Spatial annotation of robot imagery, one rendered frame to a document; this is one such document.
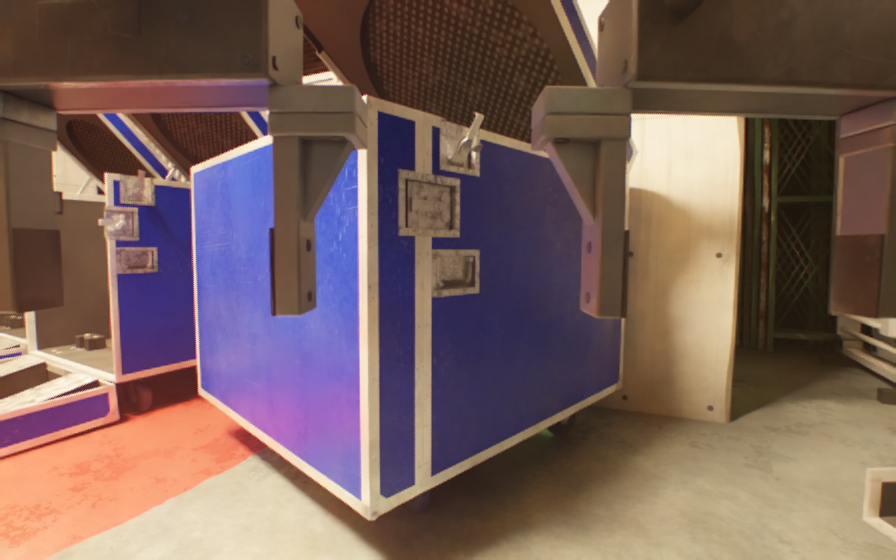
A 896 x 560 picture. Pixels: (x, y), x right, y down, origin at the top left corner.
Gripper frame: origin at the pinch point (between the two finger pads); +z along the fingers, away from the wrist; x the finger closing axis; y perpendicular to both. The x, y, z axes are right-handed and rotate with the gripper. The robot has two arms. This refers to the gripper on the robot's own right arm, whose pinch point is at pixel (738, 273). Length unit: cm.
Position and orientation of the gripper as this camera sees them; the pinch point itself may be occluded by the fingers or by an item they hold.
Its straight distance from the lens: 25.5
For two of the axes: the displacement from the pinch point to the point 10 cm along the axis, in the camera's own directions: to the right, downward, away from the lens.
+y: 0.0, 0.7, -10.0
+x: 10.0, 0.1, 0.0
